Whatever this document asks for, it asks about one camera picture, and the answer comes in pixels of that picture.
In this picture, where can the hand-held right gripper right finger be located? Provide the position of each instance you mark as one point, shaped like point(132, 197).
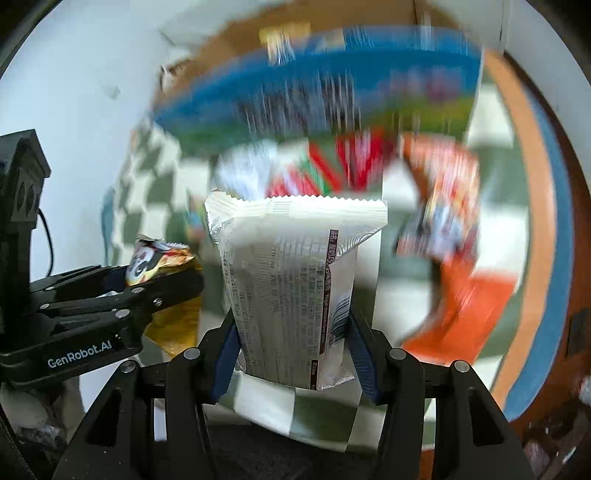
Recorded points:
point(363, 364)

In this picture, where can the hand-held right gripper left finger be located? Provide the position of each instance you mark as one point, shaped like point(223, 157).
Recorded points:
point(225, 362)

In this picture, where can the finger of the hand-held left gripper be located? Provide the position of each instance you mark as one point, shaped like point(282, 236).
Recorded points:
point(78, 279)
point(138, 302)

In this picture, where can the yellow snack packet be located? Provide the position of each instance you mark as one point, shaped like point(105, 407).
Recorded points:
point(178, 318)

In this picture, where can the blue green printed cardboard box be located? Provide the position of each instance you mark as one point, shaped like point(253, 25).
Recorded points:
point(323, 83)

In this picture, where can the white cloth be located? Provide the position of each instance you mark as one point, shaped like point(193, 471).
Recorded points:
point(32, 410)

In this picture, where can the green white checkered mat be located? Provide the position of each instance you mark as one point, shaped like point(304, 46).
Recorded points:
point(152, 194)

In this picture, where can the orange snack packet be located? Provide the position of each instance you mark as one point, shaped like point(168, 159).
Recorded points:
point(452, 295)

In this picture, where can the silver white snack packet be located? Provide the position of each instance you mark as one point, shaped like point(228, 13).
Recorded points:
point(244, 170)

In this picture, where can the red green striped snack packet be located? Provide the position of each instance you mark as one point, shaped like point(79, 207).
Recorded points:
point(332, 166)

